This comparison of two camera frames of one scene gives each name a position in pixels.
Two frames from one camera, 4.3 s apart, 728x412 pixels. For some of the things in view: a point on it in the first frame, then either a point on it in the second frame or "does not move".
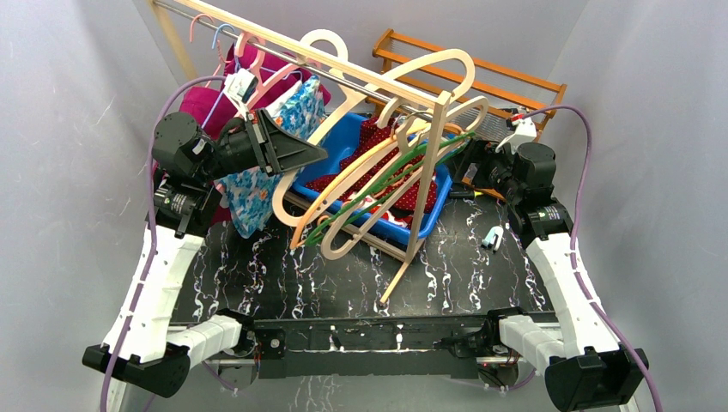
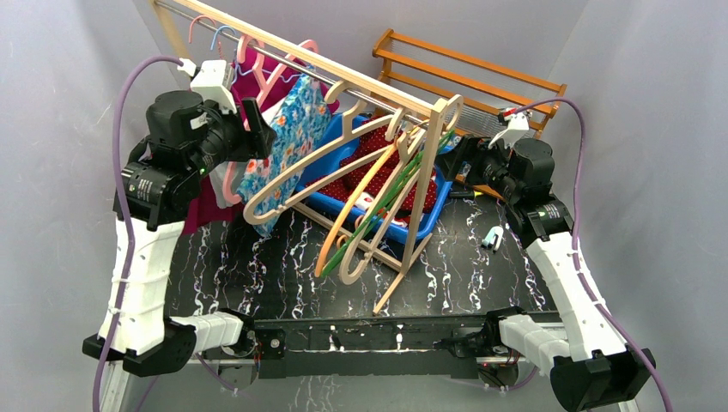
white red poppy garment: [369, 202] does not move
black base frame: [362, 348] does not move
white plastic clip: [488, 239] does not move
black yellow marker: [464, 194] does not move
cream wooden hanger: [353, 104] → [342, 91]
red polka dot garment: [387, 164] does not move
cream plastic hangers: [414, 153] → [347, 275]
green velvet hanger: [412, 166] → [409, 178]
